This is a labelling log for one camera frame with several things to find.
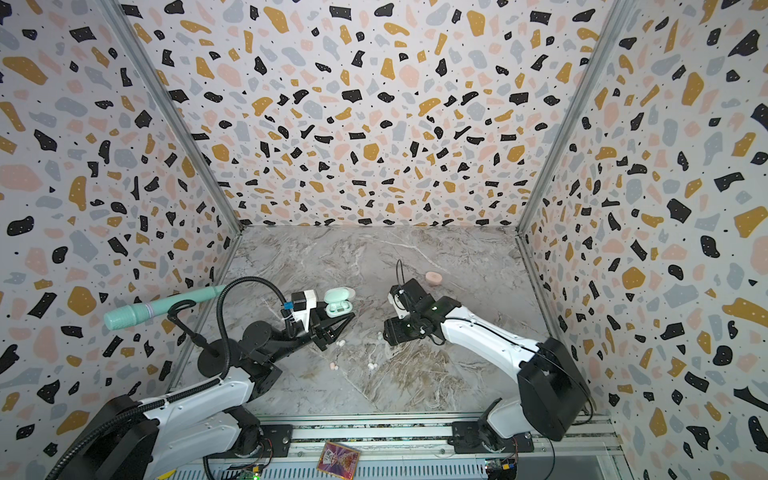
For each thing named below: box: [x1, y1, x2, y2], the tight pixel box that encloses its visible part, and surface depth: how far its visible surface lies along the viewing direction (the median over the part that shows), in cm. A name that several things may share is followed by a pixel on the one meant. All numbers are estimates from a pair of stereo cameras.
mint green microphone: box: [104, 285, 227, 330], surface depth 61 cm
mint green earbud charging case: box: [324, 287, 356, 318], surface depth 69 cm
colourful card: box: [316, 441, 361, 480], surface depth 71 cm
